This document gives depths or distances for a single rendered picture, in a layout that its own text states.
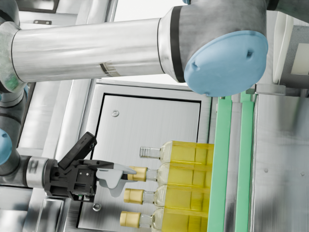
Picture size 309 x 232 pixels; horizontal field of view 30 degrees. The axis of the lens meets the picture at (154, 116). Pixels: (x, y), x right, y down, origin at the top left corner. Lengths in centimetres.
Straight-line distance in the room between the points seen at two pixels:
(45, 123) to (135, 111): 27
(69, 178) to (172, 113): 38
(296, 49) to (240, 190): 32
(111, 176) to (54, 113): 39
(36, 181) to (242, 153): 49
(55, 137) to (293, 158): 70
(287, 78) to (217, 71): 55
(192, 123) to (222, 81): 76
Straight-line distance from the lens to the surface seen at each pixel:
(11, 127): 135
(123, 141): 157
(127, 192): 134
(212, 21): 82
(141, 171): 136
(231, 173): 123
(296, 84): 137
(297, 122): 129
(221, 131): 128
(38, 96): 174
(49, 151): 162
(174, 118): 160
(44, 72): 92
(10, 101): 133
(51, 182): 138
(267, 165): 123
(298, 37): 124
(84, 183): 135
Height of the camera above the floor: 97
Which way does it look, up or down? 6 degrees up
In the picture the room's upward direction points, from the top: 85 degrees counter-clockwise
